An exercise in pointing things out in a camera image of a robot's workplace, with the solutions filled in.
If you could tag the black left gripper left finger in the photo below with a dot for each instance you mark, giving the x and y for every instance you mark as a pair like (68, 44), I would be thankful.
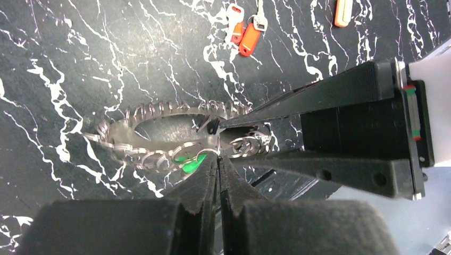
(197, 196)

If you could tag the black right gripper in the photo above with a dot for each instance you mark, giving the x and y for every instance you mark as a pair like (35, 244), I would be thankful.
(368, 128)

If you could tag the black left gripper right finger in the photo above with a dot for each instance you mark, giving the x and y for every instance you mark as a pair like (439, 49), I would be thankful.
(234, 192)

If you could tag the green key tag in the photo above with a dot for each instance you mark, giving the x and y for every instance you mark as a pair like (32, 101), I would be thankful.
(192, 166)

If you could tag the metal oval keyring holder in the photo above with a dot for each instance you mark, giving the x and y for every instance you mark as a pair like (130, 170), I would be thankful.
(166, 136)

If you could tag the orange capped tube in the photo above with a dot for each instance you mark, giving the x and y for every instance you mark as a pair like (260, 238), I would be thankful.
(343, 13)

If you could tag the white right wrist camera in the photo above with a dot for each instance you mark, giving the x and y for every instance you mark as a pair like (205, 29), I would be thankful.
(434, 71)

